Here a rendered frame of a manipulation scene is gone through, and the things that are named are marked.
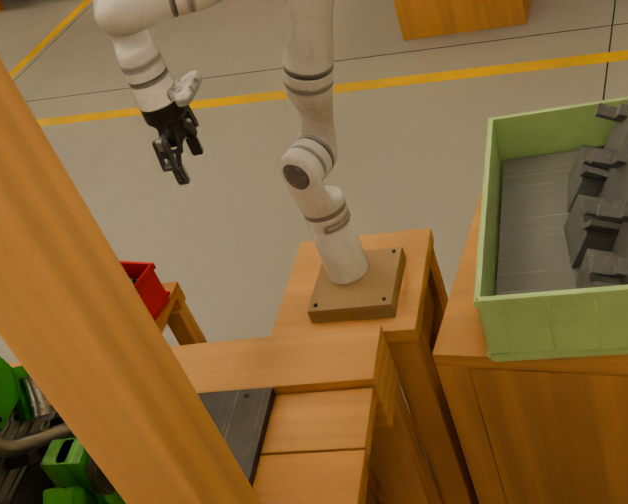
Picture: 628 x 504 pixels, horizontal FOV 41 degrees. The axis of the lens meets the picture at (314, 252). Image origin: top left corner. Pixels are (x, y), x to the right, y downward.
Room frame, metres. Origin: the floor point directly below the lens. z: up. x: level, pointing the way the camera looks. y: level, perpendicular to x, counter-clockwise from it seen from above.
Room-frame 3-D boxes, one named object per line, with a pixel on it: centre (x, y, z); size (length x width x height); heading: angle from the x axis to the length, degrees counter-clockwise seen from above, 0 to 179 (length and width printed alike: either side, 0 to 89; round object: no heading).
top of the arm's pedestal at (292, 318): (1.44, -0.05, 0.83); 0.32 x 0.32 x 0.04; 65
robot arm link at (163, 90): (1.37, 0.13, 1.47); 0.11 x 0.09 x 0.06; 67
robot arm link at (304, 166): (1.45, -0.05, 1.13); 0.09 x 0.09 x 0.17; 46
